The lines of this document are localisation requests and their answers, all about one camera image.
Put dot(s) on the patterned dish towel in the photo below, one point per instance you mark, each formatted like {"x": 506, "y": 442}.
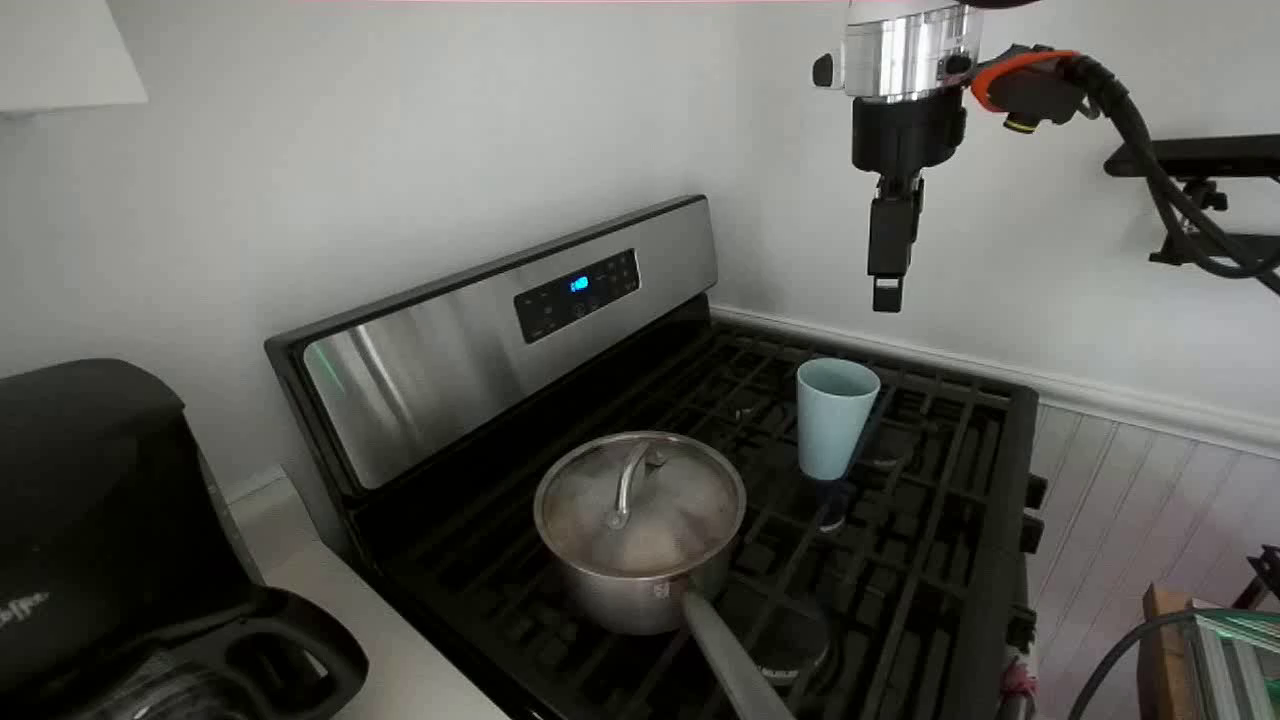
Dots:
{"x": 1023, "y": 679}

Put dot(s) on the stainless steel gas stove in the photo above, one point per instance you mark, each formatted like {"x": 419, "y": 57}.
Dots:
{"x": 440, "y": 362}

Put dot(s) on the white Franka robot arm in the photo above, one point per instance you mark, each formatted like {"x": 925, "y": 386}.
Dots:
{"x": 905, "y": 46}

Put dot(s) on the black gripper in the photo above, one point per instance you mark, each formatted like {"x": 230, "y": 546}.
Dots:
{"x": 905, "y": 133}

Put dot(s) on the light blue plastic cup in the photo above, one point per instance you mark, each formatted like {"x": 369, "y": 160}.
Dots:
{"x": 834, "y": 424}

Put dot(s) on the aluminium extrusion frame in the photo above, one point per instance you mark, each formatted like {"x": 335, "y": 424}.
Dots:
{"x": 1241, "y": 667}

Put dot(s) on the black stove knob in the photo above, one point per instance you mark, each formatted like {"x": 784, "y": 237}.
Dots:
{"x": 1024, "y": 630}
{"x": 1033, "y": 535}
{"x": 1033, "y": 489}

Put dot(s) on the steel saucepan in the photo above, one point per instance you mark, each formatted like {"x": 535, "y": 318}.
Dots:
{"x": 626, "y": 602}

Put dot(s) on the small metal strainer bowl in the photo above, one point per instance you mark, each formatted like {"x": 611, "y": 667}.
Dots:
{"x": 640, "y": 514}

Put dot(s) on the dark metal bracket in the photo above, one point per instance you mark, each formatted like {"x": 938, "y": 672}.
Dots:
{"x": 1266, "y": 575}

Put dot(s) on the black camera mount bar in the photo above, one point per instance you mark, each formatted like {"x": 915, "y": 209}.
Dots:
{"x": 1201, "y": 154}

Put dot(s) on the wooden board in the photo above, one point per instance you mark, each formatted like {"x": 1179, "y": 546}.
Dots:
{"x": 1166, "y": 667}

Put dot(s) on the white wall cabinet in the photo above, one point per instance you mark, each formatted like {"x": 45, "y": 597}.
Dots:
{"x": 53, "y": 55}

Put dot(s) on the black coffee maker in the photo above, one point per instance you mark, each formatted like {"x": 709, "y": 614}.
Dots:
{"x": 95, "y": 507}

